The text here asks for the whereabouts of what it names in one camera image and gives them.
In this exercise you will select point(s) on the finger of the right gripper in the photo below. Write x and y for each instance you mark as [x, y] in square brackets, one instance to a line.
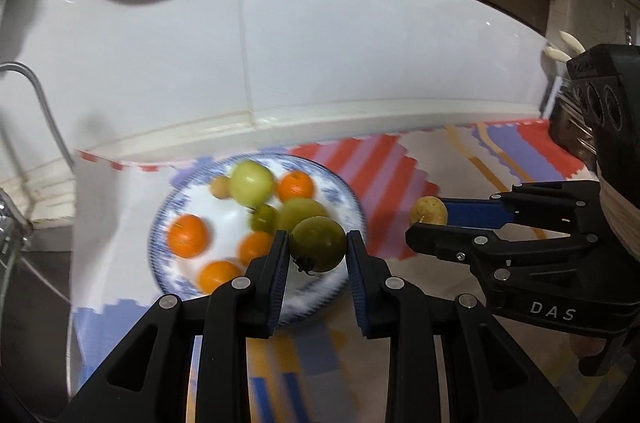
[477, 213]
[459, 245]

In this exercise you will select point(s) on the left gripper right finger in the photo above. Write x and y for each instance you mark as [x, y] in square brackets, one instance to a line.
[450, 359]

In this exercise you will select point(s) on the small oval orange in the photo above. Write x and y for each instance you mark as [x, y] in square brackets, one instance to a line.
[215, 274]

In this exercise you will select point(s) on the small brown kiwi fruit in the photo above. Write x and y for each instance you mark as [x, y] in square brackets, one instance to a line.
[428, 210]

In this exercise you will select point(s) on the orange mandarin with stem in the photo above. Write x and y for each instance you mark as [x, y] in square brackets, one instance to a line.
[187, 236]

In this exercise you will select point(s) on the green tomato with stem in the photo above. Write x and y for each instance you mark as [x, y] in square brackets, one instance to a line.
[318, 244]

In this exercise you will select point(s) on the yellow-green pear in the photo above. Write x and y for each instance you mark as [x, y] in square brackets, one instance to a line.
[296, 210]

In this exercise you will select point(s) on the small tan longan fruit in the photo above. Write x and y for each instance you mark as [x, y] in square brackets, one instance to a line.
[220, 187]

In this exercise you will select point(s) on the large green apple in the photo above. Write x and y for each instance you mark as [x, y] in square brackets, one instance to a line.
[251, 184]

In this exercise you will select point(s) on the large orange mandarin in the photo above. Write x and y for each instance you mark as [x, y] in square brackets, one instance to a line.
[295, 185]

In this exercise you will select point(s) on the chrome pull-down kitchen faucet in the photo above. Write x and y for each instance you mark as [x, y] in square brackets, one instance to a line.
[15, 229]

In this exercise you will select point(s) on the person's hand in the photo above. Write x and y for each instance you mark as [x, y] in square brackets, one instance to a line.
[585, 346]

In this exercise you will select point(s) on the colourful patterned table mat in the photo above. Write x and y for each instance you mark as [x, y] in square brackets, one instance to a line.
[317, 367]

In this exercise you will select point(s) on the blue white porcelain plate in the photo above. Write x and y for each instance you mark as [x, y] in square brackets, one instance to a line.
[226, 213]

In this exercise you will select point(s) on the metal dish rack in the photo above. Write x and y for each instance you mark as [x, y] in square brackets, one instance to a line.
[567, 127]

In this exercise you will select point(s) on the thin gooseneck water tap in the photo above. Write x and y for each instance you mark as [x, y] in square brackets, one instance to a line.
[30, 76]

